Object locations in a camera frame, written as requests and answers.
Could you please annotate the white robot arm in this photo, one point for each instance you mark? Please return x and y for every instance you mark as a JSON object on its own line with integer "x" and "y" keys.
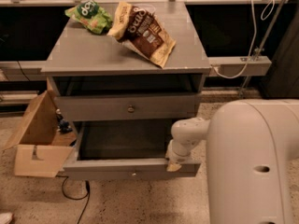
{"x": 248, "y": 146}

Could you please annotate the grey drawer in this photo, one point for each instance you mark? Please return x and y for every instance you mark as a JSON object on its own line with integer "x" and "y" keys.
{"x": 124, "y": 149}
{"x": 124, "y": 107}

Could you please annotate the brown and cream chip bag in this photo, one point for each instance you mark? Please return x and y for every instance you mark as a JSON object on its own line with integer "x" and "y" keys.
{"x": 141, "y": 31}

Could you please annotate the small blue object in box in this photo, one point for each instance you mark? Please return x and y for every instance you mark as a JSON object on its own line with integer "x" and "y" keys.
{"x": 63, "y": 125}

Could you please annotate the white object at floor corner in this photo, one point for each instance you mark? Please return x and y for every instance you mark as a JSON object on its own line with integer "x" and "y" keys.
{"x": 6, "y": 218}

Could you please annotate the slanted metal rod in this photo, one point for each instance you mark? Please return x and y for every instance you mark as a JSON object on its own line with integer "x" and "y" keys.
{"x": 257, "y": 52}

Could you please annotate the grey metal rail beam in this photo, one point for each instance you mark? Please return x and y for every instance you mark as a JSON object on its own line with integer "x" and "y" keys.
{"x": 238, "y": 66}

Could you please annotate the open cardboard box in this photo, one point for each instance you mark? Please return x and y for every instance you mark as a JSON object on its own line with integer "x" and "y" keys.
{"x": 41, "y": 148}

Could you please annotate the grey top drawer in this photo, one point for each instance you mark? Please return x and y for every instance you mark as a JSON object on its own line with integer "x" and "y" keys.
{"x": 124, "y": 107}

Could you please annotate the green snack bag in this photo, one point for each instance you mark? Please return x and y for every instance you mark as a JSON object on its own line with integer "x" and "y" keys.
{"x": 93, "y": 17}

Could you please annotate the grey drawer cabinet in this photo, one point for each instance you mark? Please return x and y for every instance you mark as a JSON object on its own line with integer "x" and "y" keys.
{"x": 88, "y": 65}

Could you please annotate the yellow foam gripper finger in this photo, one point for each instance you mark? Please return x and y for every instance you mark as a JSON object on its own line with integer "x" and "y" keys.
{"x": 173, "y": 155}

